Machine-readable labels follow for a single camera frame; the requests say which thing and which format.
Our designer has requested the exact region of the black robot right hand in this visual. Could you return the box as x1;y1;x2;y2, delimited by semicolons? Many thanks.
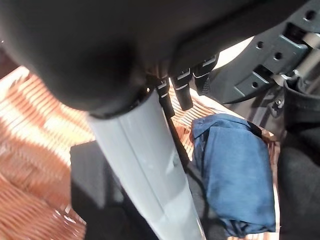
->
0;0;310;240

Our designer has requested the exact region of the rectangular wicker laundry basket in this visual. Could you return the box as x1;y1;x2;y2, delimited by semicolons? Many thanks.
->
0;67;281;240

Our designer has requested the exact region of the blue garment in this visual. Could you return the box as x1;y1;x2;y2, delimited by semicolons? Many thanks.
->
191;113;277;238

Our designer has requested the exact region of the black garment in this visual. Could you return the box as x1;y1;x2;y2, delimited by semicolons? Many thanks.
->
277;74;320;240
69;141;208;240

